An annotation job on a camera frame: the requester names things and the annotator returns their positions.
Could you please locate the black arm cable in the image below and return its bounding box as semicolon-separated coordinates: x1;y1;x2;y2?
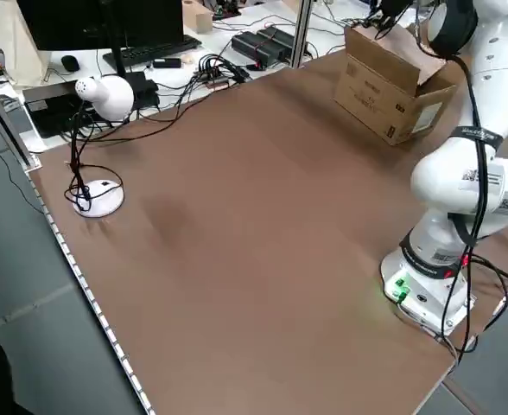
411;12;508;356

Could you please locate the white desk lamp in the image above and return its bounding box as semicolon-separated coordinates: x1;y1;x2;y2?
65;75;136;219

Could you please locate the black lamp cable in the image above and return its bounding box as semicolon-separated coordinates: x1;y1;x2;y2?
65;81;243;214

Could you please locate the black power brick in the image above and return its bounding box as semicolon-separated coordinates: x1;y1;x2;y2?
256;24;310;61
231;30;283;69

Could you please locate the black keyboard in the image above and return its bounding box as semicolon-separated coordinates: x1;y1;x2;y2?
102;34;204;69

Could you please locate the black box-shaped computer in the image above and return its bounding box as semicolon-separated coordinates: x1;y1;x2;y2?
22;80;99;140

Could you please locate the aluminium frame post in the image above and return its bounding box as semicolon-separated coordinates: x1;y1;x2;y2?
289;0;314;70

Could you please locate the brown cardboard box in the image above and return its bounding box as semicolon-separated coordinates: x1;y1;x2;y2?
333;19;460;147

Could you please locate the black usb hub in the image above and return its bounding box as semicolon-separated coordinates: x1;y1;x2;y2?
197;54;251;90

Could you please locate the beige cloth bag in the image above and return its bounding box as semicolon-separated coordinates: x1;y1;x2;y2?
0;0;51;90

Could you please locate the black computer monitor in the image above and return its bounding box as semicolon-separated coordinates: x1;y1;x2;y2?
16;0;185;110

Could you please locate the small wooden block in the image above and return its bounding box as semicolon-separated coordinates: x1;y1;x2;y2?
181;0;214;35

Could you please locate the aluminium frame strut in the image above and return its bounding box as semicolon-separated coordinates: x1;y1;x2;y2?
0;64;44;170

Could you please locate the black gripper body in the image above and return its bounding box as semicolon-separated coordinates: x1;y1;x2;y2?
377;0;412;21

